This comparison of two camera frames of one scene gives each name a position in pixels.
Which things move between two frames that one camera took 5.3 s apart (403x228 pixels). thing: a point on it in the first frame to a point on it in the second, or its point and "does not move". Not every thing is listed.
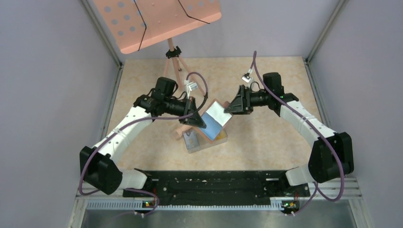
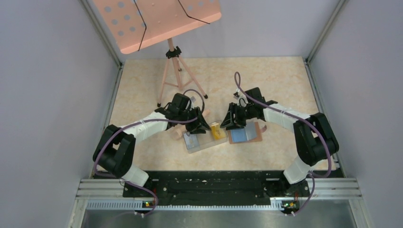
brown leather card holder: (215, 119) to (251, 132)
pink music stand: (137, 24) does not move
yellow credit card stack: (223, 134) does not move
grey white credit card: (191, 139) does not move
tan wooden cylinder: (177, 133) does not move
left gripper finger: (187, 107) to (195, 127)
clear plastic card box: (195, 140) does not move
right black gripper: (242, 102) to (229, 119)
